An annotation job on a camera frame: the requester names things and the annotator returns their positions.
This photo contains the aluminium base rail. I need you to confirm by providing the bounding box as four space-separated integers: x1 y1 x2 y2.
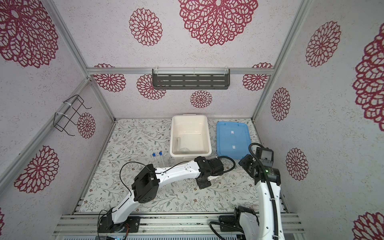
53 212 305 236

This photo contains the large white porcelain bowl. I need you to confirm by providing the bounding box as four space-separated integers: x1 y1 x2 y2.
178 148 190 155

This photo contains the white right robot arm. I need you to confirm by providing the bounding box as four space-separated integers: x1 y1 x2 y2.
235 155 285 240

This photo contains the white pestle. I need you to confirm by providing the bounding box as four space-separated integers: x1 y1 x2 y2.
176 137 181 150

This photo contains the white plastic storage bin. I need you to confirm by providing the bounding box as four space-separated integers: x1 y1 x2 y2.
170 115 212 162

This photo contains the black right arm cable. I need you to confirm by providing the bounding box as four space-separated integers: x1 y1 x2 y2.
209 142 280 240

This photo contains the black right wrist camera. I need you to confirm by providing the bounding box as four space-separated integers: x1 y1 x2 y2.
256 148 274 167

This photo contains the blue plastic lid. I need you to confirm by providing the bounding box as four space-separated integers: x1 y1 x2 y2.
217 122 251 160

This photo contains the dark grey wall shelf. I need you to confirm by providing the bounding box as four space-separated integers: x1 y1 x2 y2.
152 69 231 90

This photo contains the aluminium frame corner post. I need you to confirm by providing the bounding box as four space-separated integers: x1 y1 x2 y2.
252 0 313 125

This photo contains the black wire wall rack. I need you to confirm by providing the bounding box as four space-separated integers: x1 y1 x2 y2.
53 95 92 137

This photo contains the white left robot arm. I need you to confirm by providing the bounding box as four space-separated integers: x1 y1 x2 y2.
97 157 225 233

